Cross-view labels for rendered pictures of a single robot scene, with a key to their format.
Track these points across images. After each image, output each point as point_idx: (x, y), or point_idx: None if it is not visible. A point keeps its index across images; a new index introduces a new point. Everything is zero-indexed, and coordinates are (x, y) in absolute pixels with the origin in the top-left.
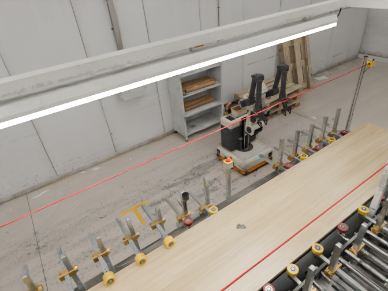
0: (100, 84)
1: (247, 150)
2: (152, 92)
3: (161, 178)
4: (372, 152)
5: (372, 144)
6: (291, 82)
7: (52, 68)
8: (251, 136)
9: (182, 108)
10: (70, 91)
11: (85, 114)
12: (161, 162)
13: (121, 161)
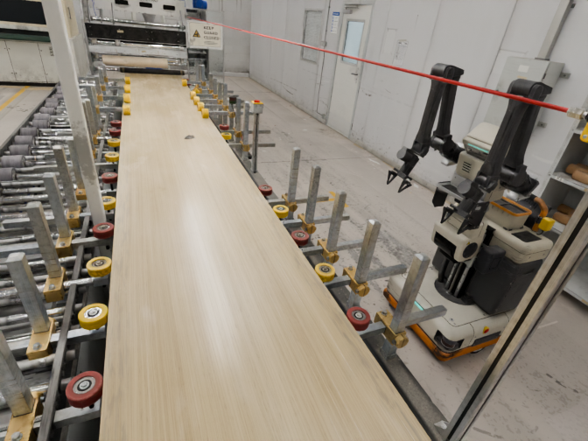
0: None
1: (442, 291)
2: (549, 151)
3: (392, 222)
4: (221, 306)
5: (257, 334)
6: None
7: None
8: (481, 291)
9: (536, 195)
10: None
11: (453, 117)
12: (430, 227)
13: (430, 200)
